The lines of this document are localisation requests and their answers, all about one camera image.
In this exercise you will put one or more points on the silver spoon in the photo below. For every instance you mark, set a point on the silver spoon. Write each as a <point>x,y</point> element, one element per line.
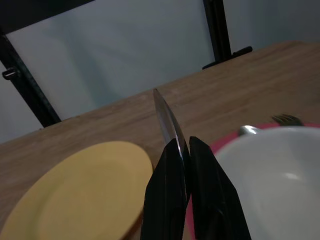
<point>247,130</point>

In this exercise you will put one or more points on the silver fork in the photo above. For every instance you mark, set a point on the silver fork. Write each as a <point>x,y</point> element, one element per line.
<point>287,118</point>

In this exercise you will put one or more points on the white bowl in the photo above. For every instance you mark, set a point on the white bowl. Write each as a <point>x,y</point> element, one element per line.
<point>272,182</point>

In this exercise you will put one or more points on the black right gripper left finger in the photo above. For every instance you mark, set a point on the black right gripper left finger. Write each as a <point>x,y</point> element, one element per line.
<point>165,190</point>

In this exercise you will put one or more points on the black metal frame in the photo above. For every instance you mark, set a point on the black metal frame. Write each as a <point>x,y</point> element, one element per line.
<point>27,75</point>

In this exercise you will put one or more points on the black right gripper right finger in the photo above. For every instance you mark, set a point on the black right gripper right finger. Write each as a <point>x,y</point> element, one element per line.
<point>212,195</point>

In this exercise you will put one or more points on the silver table knife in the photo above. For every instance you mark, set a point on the silver table knife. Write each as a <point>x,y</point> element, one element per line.
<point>168,120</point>

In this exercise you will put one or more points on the red plate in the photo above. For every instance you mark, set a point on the red plate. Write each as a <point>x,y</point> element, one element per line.
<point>225,140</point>

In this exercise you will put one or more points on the yellow plate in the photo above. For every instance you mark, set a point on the yellow plate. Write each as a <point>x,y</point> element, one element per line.
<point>75,192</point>

